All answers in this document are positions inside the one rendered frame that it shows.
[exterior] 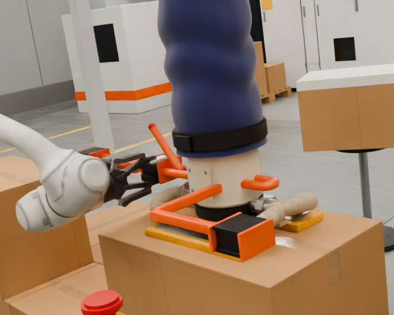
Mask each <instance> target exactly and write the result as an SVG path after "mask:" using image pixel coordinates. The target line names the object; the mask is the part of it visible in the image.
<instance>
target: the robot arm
mask: <svg viewBox="0 0 394 315"><path fill-rule="evenodd" d="M0 141H1V142H3V143H5V144H8V145H10V146H12V147H14V148H16V149H18V150H20V151H21V152H23V153H24V154H25V155H27V156H28V157H29V158H30V159H31V160H32V161H33V162H34V163H35V165H36V166H37V167H38V169H39V173H40V180H39V182H40V183H41V184H42V186H39V187H38V188H37V189H35V190H33V191H31V192H29V193H27V194H26V195H25V196H23V197H22V198H21V199H20V200H19V201H18V202H17V203H16V217H17V219H18V222H19V223H20V225H21V226H22V227H23V228H24V229H25V230H26V231H27V232H29V233H36V232H43V231H48V230H52V229H55V228H58V227H60V226H63V225H65V224H68V223H70V222H72V221H74V220H76V219H77V218H78V217H80V216H81V215H83V214H86V213H88V212H90V211H93V210H95V209H98V208H100V207H101V206H102V205H103V204H104V203H106V202H109V201H112V200H113V199H117V200H118V202H119V203H118V205H119V206H122V207H126V206H127V205H128V204H129V203H131V202H133V201H135V200H137V199H139V198H142V197H144V196H147V195H149V194H151V193H152V190H151V187H152V186H153V185H155V184H158V183H153V182H146V181H144V182H134V183H128V182H127V177H128V176H129V175H130V174H131V173H133V172H134V171H135V170H137V169H139V168H140V167H142V166H144V165H145V164H146V163H148V164H154V163H158V162H160V161H163V160H165V159H167V157H166V156H165V155H161V156H158V157H156V156H154V155H150V156H147V157H146V156H145V153H142V152H137V153H134V154H130V155H127V156H124V157H120V158H110V160H109V161H110V162H111V168H109V169H108V168H107V167H106V165H105V164H104V162H102V161H101V160H99V159H98V158H96V157H93V156H88V155H82V154H80V153H78V152H76V151H75V150H73V149H62V148H60V147H57V146H56V145H55V144H53V143H52V142H51V141H49V140H48V139H46V138H45V137H44V136H42V135H40V134H39V133H38V132H36V131H34V130H32V129H31V128H29V127H27V126H25V125H23V124H21V123H19V122H17V121H15V120H12V119H10V118H8V117H6V116H4V115H2V114H0ZM137 159H138V160H137ZM134 160H137V161H135V162H134V163H132V164H131V165H129V166H128V167H126V168H124V169H122V170H118V169H116V167H117V166H119V165H120V164H124V163H128V162H130V161H134ZM158 181H159V180H158ZM137 188H144V189H142V190H140V191H137V192H135V193H132V194H130V195H128V196H126V197H122V196H123V194H124V193H125V192H126V190H130V189H137Z"/></svg>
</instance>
